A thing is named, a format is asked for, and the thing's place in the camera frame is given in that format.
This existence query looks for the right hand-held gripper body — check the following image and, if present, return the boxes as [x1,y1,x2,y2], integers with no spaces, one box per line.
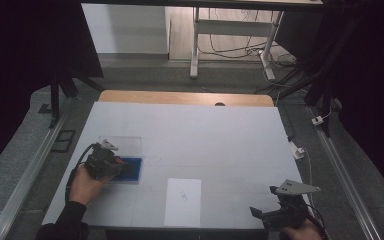
[259,178,322,232]

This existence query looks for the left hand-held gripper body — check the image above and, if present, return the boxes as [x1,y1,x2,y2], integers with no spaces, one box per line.
[84,138,125,181]

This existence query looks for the blue ink pad clear case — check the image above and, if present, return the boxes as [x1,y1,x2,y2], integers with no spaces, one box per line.
[98,135,144,185]

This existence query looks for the white paper sheet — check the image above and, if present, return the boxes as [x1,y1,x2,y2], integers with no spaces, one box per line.
[163,177,203,228]

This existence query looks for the person's right hand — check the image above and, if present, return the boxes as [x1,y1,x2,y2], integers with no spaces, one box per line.
[281,218,325,240]

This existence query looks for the person's left hand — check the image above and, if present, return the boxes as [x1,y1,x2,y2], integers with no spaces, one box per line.
[68,164,113,207]

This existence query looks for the black metal stand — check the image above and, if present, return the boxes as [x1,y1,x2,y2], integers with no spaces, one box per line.
[38,64,106,129]
[278,13,361,138]

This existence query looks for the wooden table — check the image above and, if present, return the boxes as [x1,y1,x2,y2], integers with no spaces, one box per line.
[98,89,275,108]

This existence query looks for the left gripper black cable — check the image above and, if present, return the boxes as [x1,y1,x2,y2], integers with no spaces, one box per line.
[64,143,98,202]

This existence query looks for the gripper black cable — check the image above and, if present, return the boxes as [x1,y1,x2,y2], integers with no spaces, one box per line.
[304,202,332,240]
[64,143,98,202]

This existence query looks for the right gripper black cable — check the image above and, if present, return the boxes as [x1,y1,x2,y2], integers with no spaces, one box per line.
[304,202,332,240]

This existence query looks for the black rectangular floor frame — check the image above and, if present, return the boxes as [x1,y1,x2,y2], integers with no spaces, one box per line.
[50,129,77,154]

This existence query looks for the aluminium rail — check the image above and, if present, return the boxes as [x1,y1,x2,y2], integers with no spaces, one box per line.
[305,105,383,240]
[0,111,69,240]

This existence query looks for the black floor cables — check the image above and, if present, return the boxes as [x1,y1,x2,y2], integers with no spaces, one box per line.
[198,8,309,96]

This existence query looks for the white metal desk frame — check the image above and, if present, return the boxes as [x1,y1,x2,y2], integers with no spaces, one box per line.
[189,6,285,82]

